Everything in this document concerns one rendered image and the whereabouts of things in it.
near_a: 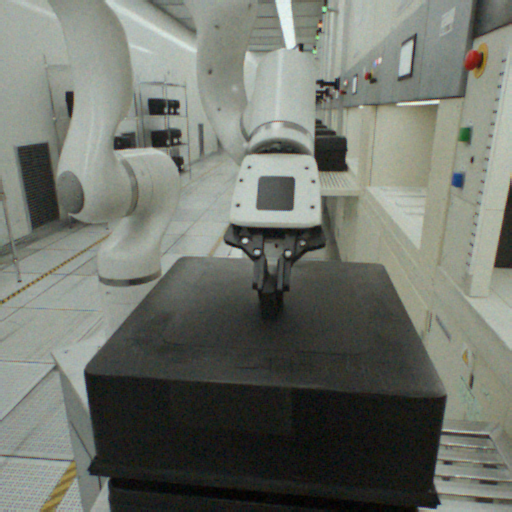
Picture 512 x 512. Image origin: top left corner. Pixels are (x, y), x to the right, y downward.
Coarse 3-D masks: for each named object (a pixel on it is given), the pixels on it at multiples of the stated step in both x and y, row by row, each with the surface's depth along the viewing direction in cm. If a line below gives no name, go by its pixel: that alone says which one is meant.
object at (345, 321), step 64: (128, 320) 41; (192, 320) 41; (256, 320) 41; (320, 320) 41; (384, 320) 41; (128, 384) 33; (192, 384) 32; (256, 384) 32; (320, 384) 32; (384, 384) 32; (128, 448) 35; (192, 448) 34; (256, 448) 34; (320, 448) 33; (384, 448) 32
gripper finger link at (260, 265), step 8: (248, 240) 46; (248, 248) 46; (248, 256) 47; (264, 256) 45; (256, 264) 45; (264, 264) 44; (256, 272) 45; (264, 272) 44; (256, 280) 44; (264, 280) 44; (256, 288) 45
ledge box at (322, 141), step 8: (320, 136) 336; (328, 136) 328; (336, 136) 328; (344, 136) 336; (320, 144) 322; (328, 144) 321; (336, 144) 320; (344, 144) 320; (320, 152) 324; (328, 152) 323; (336, 152) 322; (344, 152) 322; (320, 160) 326; (328, 160) 325; (336, 160) 324; (344, 160) 324; (320, 168) 328; (328, 168) 327; (336, 168) 326; (344, 168) 327
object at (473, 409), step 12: (480, 48) 89; (504, 60) 77; (480, 72) 88; (468, 120) 94; (468, 144) 93; (480, 192) 85; (480, 204) 85; (468, 396) 87; (468, 408) 87; (480, 408) 82
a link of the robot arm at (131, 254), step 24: (144, 168) 74; (168, 168) 79; (144, 192) 74; (168, 192) 79; (144, 216) 80; (168, 216) 81; (120, 240) 78; (144, 240) 78; (96, 264) 79; (120, 264) 76; (144, 264) 77
